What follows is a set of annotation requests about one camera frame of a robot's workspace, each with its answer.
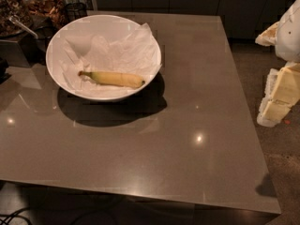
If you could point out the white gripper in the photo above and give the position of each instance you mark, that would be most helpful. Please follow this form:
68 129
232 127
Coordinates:
289 35

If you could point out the yellow banana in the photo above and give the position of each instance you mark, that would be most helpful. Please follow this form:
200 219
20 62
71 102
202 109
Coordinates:
114 78

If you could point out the white bowl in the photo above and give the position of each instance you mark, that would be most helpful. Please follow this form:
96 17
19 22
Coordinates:
113 27

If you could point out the white paper liner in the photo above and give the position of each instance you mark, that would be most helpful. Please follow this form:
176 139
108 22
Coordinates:
136 53

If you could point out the black mesh cup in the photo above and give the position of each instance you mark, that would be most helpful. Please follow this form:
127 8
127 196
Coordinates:
75 11

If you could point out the glass snack jar right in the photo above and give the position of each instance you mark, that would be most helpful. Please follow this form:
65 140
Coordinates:
52 9

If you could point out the glass snack jar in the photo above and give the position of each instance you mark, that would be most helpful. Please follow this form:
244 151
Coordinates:
13 8
52 9

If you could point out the glass snack jar left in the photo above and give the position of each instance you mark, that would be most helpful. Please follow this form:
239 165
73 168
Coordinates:
13 8

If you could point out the metal scoop handle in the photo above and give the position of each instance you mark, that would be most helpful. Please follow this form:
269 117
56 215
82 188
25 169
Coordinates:
15 20

